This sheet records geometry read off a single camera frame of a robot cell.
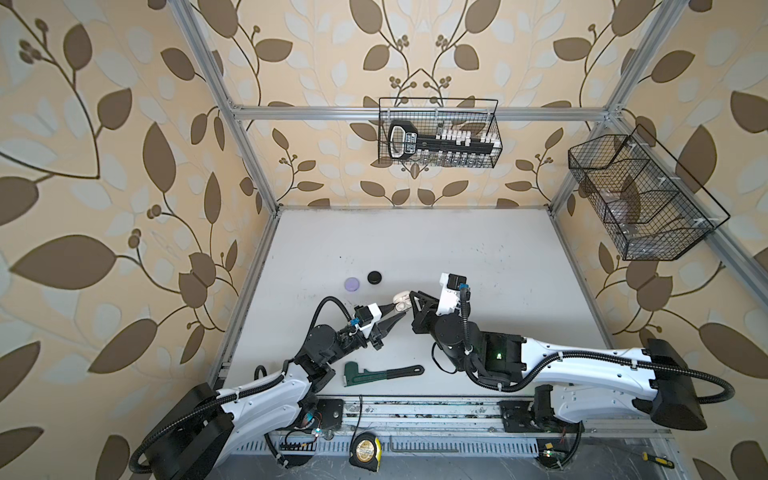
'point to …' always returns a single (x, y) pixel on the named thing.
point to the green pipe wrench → (353, 377)
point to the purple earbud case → (351, 284)
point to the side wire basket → (653, 208)
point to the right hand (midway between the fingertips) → (411, 299)
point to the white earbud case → (403, 301)
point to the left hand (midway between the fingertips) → (401, 307)
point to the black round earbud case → (374, 277)
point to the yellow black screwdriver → (658, 460)
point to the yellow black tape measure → (366, 451)
